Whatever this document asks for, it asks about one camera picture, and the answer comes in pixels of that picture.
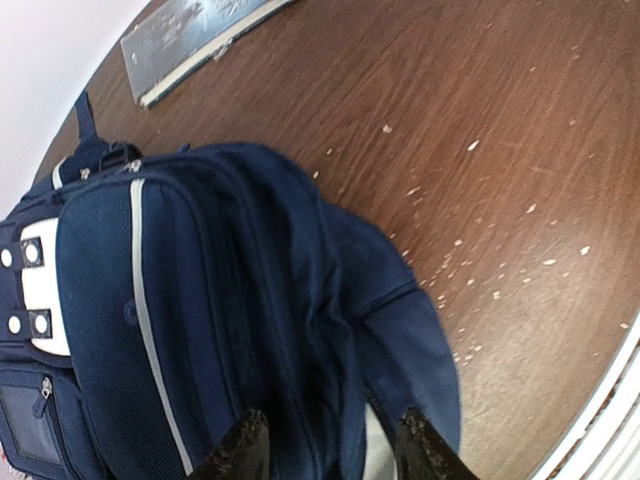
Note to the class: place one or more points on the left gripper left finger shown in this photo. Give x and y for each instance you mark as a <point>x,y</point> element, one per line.
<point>242,454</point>

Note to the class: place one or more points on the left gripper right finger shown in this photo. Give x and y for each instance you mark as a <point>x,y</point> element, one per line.
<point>421,453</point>

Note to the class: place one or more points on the navy blue backpack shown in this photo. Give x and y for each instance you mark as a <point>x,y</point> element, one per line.
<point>149,305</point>

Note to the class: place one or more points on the red patterned bowl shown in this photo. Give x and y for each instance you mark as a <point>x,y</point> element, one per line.
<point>7,470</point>

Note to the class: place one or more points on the blue hardcover book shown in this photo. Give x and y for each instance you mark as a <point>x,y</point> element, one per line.
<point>180,36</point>

